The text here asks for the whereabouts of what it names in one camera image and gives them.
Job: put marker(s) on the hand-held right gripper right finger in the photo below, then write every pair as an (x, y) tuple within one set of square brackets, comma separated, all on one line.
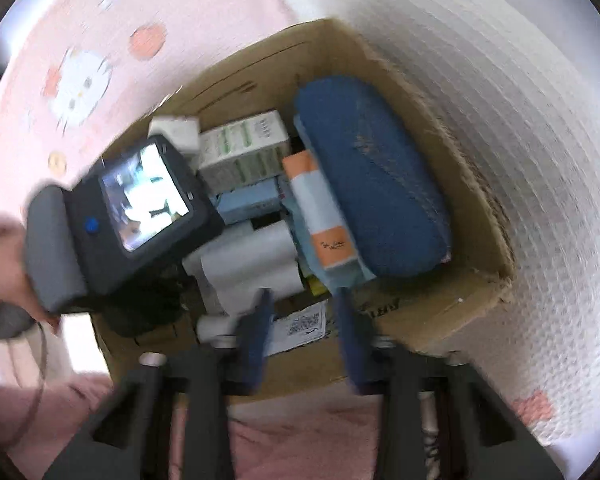
[(352, 345)]

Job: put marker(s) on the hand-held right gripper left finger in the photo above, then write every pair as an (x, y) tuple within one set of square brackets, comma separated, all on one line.
[(257, 340)]

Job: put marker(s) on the white paper roll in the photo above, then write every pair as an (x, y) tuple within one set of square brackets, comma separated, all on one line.
[(245, 260)]

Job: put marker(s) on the cardboard box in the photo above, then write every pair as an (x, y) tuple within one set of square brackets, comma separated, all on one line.
[(430, 305)]

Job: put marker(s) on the person's left hand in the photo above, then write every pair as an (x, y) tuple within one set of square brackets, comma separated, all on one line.
[(5, 267)]

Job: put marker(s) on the yellow item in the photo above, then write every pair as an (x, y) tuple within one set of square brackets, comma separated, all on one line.
[(316, 287)]

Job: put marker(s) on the light blue box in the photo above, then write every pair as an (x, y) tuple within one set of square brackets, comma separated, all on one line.
[(250, 200), (350, 276)]

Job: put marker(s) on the small white box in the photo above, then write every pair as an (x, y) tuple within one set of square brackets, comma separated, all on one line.
[(177, 130)]

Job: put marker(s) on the pink clothing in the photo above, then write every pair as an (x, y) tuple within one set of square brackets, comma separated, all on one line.
[(290, 435)]

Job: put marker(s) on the white box green print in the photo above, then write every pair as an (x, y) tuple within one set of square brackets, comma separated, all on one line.
[(240, 150)]

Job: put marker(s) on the orange and white box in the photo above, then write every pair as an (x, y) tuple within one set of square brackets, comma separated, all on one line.
[(320, 210)]

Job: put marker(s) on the blue fabric case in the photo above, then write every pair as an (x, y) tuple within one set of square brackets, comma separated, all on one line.
[(375, 175)]

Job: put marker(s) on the printed blanket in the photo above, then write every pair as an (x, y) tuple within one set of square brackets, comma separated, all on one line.
[(530, 160)]

